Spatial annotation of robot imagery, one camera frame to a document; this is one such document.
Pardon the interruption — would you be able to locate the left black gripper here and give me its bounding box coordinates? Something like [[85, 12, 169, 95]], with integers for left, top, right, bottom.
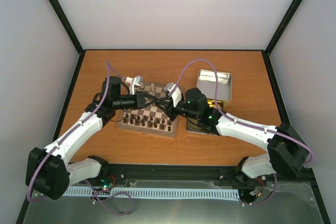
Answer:
[[114, 91, 158, 111]]

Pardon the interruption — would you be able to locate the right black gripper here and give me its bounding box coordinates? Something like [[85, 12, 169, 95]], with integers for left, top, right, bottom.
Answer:
[[155, 97, 200, 121]]

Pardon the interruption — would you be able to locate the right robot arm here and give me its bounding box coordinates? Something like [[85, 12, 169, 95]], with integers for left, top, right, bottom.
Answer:
[[155, 88, 313, 178]]

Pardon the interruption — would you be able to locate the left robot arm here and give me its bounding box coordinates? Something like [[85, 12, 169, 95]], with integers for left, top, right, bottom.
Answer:
[[26, 76, 158, 201]]

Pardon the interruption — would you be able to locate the wooden chess board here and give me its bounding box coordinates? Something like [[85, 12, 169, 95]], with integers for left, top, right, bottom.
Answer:
[[117, 82, 179, 137]]

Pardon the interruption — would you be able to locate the green lit circuit board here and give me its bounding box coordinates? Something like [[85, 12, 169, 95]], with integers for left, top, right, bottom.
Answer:
[[101, 175, 116, 190]]

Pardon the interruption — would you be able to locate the gold tin box base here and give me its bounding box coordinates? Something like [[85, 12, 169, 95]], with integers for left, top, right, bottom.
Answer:
[[186, 99, 222, 136]]

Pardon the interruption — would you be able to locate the silver tin lid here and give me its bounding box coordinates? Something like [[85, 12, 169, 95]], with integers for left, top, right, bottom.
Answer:
[[196, 69, 232, 102]]

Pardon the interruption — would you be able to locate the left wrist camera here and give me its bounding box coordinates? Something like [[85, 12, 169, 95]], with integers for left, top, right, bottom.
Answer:
[[125, 76, 143, 95]]

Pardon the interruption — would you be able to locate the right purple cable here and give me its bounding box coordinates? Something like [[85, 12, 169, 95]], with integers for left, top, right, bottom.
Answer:
[[174, 59, 316, 206]]

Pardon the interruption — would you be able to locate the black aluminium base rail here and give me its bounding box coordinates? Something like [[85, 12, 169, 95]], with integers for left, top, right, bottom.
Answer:
[[78, 163, 316, 190]]

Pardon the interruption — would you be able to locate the light blue cable duct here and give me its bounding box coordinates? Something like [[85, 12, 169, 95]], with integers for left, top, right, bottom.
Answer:
[[64, 186, 241, 200]]

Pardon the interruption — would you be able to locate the black frame post left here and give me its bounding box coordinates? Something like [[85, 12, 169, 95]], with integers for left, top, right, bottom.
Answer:
[[33, 0, 85, 56]]

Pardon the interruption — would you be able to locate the black frame post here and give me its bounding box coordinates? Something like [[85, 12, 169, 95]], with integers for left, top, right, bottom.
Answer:
[[33, 0, 85, 56], [265, 0, 320, 56]]

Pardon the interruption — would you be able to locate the black frame post right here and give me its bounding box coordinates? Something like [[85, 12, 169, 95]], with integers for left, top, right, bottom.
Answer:
[[265, 0, 320, 56]]

